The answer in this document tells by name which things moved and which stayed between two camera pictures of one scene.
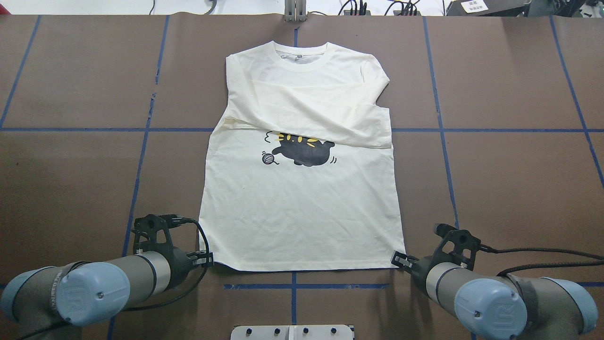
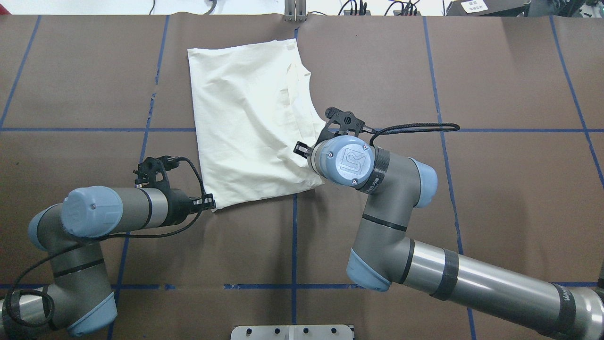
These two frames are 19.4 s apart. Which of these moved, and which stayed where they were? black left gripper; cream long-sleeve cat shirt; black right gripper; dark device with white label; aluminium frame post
Moved: black right gripper; cream long-sleeve cat shirt; black left gripper
Stayed: aluminium frame post; dark device with white label
